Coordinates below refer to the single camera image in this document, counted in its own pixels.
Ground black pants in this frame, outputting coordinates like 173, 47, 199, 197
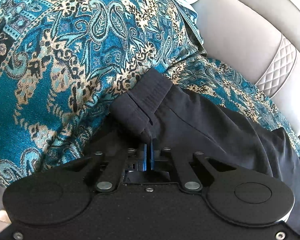
84, 69, 300, 233

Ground teal paisley sofa cover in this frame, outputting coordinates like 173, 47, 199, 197
0, 0, 300, 187

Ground beige leather sofa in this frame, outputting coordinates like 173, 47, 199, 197
194, 0, 300, 138

